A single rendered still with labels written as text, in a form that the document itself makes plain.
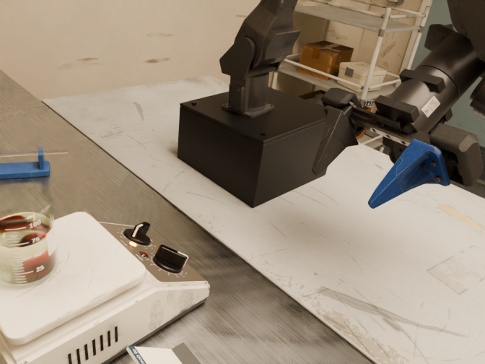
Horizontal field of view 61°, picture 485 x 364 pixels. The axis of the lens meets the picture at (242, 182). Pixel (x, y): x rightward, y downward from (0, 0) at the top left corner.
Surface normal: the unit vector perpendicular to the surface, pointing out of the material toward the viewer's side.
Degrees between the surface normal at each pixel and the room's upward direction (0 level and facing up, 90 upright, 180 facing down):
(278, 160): 90
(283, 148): 90
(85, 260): 0
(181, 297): 90
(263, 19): 64
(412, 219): 0
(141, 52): 90
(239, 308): 0
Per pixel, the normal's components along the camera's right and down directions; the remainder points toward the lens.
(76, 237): 0.13, -0.85
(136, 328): 0.71, 0.43
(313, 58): -0.62, 0.36
